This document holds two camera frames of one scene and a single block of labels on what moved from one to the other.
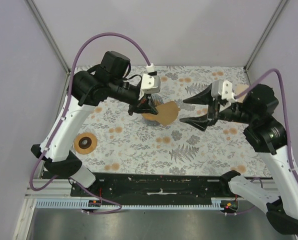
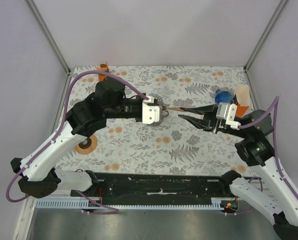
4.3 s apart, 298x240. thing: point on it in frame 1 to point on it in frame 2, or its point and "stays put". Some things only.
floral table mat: x=107 y=140 stays put
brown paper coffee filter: x=168 y=112 to x=180 y=108
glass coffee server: x=151 y=122 to x=163 y=113
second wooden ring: x=85 y=143 stays put
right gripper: x=202 y=122 to x=210 y=123
